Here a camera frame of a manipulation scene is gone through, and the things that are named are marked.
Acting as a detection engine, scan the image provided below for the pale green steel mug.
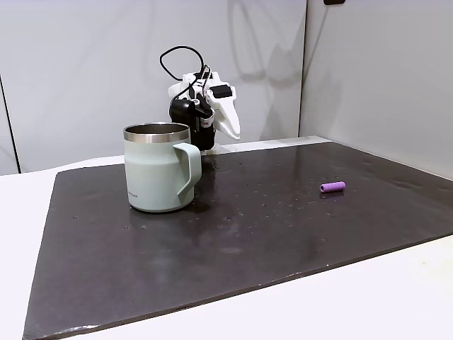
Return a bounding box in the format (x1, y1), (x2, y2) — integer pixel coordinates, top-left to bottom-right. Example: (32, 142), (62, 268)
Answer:
(122, 122), (203, 214)

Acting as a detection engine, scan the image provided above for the purple pen grip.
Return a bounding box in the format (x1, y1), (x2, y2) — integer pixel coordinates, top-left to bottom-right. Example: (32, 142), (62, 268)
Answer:
(319, 181), (347, 194)

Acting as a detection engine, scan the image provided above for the dark brown table mat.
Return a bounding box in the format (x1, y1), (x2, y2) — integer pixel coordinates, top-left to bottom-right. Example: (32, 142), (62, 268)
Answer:
(21, 140), (453, 340)

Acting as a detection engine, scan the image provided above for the black oval camera box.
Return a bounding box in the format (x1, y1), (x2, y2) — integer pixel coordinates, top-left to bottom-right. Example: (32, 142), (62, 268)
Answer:
(168, 98), (195, 122)

